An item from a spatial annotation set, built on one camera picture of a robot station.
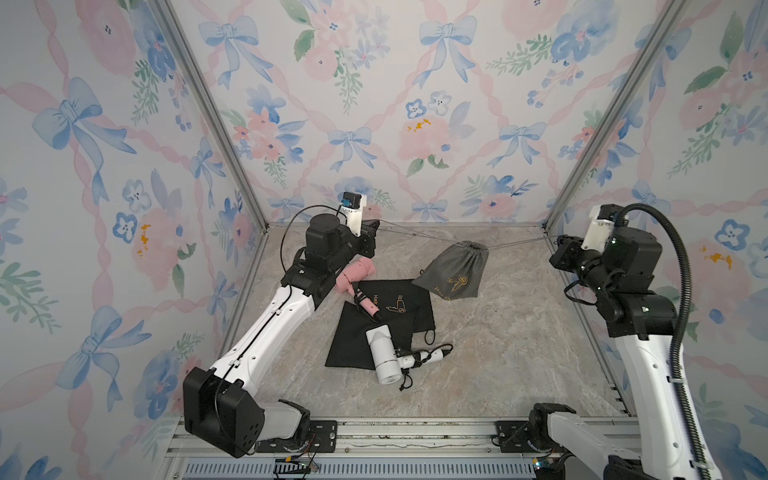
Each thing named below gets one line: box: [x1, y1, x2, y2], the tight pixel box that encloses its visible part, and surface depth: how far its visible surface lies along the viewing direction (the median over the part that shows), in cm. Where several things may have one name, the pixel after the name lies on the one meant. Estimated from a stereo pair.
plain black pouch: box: [325, 300, 415, 369], surface depth 92 cm
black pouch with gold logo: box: [352, 279, 436, 333], surface depth 100 cm
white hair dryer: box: [365, 324, 451, 385], surface depth 85 cm
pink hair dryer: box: [335, 258, 381, 319], surface depth 100 cm
